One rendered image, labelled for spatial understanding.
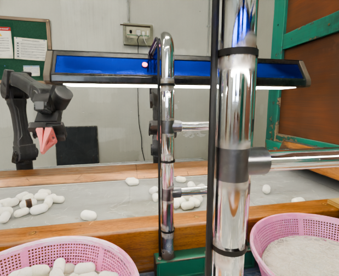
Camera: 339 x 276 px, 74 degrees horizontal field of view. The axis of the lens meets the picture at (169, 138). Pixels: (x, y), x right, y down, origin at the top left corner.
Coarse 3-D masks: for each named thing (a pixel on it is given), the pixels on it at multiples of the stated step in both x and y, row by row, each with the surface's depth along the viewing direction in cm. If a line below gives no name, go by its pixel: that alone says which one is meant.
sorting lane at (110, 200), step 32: (0, 192) 66; (32, 192) 66; (64, 192) 66; (96, 192) 66; (128, 192) 66; (160, 192) 66; (256, 192) 66; (288, 192) 66; (320, 192) 66; (0, 224) 49; (32, 224) 49
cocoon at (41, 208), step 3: (39, 204) 53; (42, 204) 54; (45, 204) 54; (33, 207) 52; (36, 207) 52; (39, 207) 53; (42, 207) 53; (45, 207) 53; (30, 210) 52; (33, 210) 52; (36, 210) 52; (39, 210) 53; (42, 210) 53; (45, 210) 54; (33, 213) 52; (36, 213) 52; (39, 213) 53
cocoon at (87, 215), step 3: (84, 210) 50; (87, 210) 50; (81, 213) 50; (84, 213) 50; (87, 213) 50; (90, 213) 49; (93, 213) 50; (81, 216) 50; (84, 216) 49; (87, 216) 49; (90, 216) 49; (93, 216) 49; (96, 216) 50; (84, 219) 50; (87, 219) 49; (90, 219) 49; (93, 219) 49
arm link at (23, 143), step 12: (12, 96) 91; (24, 96) 94; (12, 108) 92; (24, 108) 95; (12, 120) 94; (24, 120) 94; (24, 132) 94; (24, 144) 94; (24, 156) 94; (36, 156) 98
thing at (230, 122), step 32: (224, 0) 13; (256, 0) 13; (224, 32) 13; (256, 32) 14; (224, 64) 14; (224, 96) 14; (224, 128) 14; (224, 160) 14; (256, 160) 15; (288, 160) 15; (320, 160) 16; (224, 192) 15; (224, 224) 15; (224, 256) 15
